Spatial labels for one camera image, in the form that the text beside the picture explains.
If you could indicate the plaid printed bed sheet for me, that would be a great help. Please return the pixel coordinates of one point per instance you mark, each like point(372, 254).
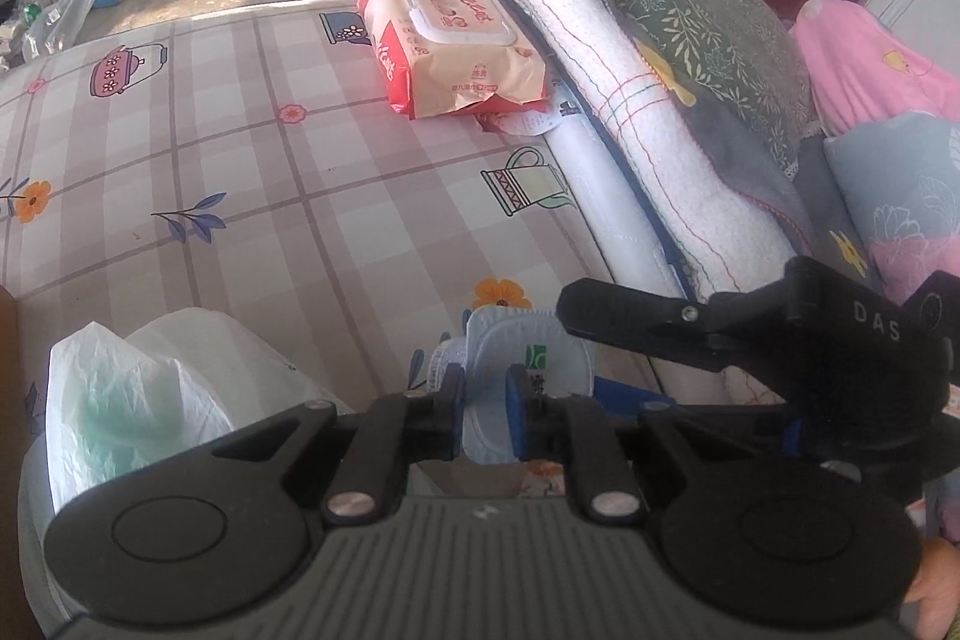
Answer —
point(225, 160)

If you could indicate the white mattress pad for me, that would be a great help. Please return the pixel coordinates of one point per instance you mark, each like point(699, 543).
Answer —
point(607, 212)

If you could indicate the pink blanket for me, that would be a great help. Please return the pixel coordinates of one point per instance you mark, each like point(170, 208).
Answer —
point(862, 63)

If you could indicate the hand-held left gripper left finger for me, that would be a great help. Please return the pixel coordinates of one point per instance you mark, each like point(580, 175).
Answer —
point(454, 400)

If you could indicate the person's right hand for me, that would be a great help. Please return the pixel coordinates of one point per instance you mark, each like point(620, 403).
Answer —
point(934, 569)

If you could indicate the white striped blanket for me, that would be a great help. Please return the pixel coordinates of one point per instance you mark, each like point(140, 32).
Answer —
point(600, 70)

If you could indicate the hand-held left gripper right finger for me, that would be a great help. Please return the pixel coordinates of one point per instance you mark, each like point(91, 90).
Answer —
point(516, 407)

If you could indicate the light blue floral pillow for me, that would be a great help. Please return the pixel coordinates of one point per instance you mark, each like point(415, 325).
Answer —
point(907, 197)

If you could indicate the white plastic bag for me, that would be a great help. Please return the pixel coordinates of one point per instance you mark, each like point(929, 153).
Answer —
point(135, 400)

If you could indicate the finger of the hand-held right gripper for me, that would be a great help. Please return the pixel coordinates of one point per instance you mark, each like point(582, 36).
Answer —
point(622, 310)
point(626, 394)

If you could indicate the green leaf print pillow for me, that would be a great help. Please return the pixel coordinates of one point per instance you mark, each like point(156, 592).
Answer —
point(697, 25)

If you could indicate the pale blue wipes packet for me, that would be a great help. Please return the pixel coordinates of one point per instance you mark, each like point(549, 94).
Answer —
point(510, 347)

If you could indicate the clear plastic bag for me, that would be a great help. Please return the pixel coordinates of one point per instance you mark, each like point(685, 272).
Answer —
point(67, 3)

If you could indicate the pink wet wipes pack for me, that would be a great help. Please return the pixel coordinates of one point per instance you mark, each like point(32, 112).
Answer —
point(442, 40)

